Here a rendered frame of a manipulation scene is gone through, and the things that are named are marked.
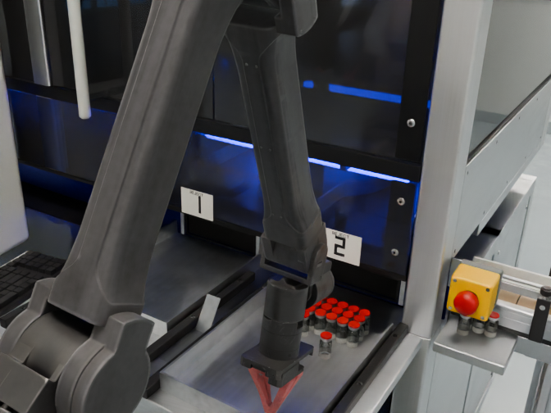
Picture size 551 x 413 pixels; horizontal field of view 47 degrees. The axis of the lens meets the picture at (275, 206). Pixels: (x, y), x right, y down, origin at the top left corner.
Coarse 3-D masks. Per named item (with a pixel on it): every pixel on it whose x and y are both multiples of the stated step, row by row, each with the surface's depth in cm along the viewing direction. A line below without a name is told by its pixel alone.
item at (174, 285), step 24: (168, 240) 149; (192, 240) 149; (168, 264) 139; (192, 264) 139; (216, 264) 139; (240, 264) 140; (168, 288) 130; (192, 288) 130; (216, 288) 125; (144, 312) 116; (168, 312) 122; (192, 312) 120
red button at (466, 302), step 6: (462, 294) 106; (468, 294) 106; (474, 294) 106; (456, 300) 107; (462, 300) 106; (468, 300) 105; (474, 300) 105; (456, 306) 107; (462, 306) 106; (468, 306) 106; (474, 306) 105; (462, 312) 107; (468, 312) 106; (474, 312) 106
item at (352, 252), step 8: (328, 232) 120; (336, 232) 119; (328, 240) 120; (336, 240) 119; (352, 240) 117; (360, 240) 116; (328, 248) 121; (352, 248) 118; (360, 248) 117; (336, 256) 121; (344, 256) 120; (352, 256) 119
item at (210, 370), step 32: (224, 320) 114; (256, 320) 120; (192, 352) 107; (224, 352) 111; (352, 352) 112; (160, 384) 102; (192, 384) 103; (224, 384) 104; (320, 384) 104; (352, 384) 103
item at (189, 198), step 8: (184, 192) 136; (192, 192) 135; (200, 192) 133; (184, 200) 137; (192, 200) 135; (208, 200) 133; (184, 208) 137; (192, 208) 136; (208, 208) 134; (200, 216) 136; (208, 216) 135
